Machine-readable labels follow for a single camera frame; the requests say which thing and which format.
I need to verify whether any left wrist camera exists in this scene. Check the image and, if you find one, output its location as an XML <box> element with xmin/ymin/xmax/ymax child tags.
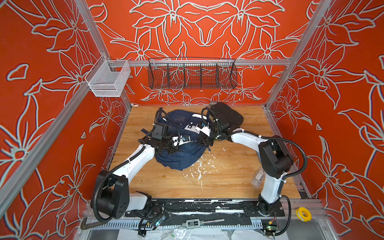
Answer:
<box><xmin>152</xmin><ymin>123</ymin><xmax>168</xmax><ymax>141</ymax></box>

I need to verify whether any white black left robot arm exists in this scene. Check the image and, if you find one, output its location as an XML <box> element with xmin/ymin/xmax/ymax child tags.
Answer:
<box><xmin>91</xmin><ymin>136</ymin><xmax>190</xmax><ymax>223</ymax></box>

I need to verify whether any yellow tape roll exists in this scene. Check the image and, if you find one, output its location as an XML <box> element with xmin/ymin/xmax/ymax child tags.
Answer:
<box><xmin>296</xmin><ymin>207</ymin><xmax>312</xmax><ymax>222</ymax></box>

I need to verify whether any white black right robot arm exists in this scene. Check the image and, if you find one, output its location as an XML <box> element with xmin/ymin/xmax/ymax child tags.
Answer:
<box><xmin>196</xmin><ymin>121</ymin><xmax>308</xmax><ymax>217</ymax></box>

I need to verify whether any navy blue student backpack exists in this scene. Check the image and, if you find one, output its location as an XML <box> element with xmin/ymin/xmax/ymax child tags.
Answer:
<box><xmin>142</xmin><ymin>110</ymin><xmax>213</xmax><ymax>171</ymax></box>

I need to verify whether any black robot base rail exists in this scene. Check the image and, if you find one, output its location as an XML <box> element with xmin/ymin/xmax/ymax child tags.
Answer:
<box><xmin>125</xmin><ymin>198</ymin><xmax>286</xmax><ymax>218</ymax></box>

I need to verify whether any brown bent metal bar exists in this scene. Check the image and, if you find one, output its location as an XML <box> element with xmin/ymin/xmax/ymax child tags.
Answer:
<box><xmin>80</xmin><ymin>217</ymin><xmax>105</xmax><ymax>230</ymax></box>

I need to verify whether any white wire mesh basket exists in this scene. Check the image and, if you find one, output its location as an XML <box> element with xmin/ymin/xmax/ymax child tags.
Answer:
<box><xmin>85</xmin><ymin>56</ymin><xmax>131</xmax><ymax>97</ymax></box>

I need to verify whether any black hard zip case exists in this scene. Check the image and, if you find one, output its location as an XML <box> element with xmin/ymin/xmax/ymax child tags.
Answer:
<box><xmin>210</xmin><ymin>102</ymin><xmax>244</xmax><ymax>130</ymax></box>

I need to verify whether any black wire wall basket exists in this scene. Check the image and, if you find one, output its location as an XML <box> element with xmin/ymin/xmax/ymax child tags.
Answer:
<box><xmin>148</xmin><ymin>57</ymin><xmax>238</xmax><ymax>90</ymax></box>

